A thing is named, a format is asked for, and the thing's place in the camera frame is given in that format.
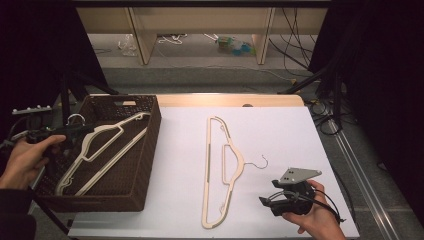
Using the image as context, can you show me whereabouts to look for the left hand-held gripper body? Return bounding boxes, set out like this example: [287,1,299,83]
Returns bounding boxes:
[11,105,73,158]

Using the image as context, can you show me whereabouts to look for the black floor cables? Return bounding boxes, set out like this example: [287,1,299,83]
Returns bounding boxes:
[305,99,342,136]

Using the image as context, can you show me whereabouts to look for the beige wooden shelf unit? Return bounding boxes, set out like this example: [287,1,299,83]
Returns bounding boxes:
[75,6,330,66]

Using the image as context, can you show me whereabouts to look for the colourful plastic toys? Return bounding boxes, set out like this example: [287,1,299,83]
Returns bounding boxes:
[215,35,257,57]

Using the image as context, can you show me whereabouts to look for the cream plastic clothes hanger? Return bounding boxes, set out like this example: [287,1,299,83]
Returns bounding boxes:
[54,111,152,197]
[201,115,270,230]

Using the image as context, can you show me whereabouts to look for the black metal stand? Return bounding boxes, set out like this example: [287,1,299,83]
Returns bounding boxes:
[277,62,345,130]
[59,69,120,134]

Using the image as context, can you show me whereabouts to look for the brown woven basket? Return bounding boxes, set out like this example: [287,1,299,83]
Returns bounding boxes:
[33,94,163,213]

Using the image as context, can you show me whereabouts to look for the dark curtain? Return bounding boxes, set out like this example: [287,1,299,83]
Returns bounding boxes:
[0,0,110,141]
[308,0,424,228]

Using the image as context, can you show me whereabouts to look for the person's left hand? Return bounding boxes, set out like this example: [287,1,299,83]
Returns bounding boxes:
[0,134,67,191]

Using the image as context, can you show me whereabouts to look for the hanging black cables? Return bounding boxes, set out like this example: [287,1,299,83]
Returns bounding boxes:
[268,7,318,78]

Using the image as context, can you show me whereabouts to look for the clear plastic bag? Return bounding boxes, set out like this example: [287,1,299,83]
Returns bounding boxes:
[117,33,139,57]

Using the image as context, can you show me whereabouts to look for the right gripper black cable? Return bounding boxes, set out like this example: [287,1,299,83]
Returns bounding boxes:
[313,188,347,224]

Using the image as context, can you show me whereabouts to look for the person's right hand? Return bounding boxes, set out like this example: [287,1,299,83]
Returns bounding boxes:
[282,179,348,240]

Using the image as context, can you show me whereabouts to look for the white cable coil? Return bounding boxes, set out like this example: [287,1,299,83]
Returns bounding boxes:
[156,33,189,46]

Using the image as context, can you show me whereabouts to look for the white table sheet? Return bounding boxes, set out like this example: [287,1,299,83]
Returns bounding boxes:
[68,105,360,239]

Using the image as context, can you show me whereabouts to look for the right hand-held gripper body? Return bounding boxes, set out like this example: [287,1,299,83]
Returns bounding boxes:
[269,167,323,217]

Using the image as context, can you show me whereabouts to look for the metal floor rail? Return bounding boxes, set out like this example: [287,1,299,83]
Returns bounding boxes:
[327,118,401,240]

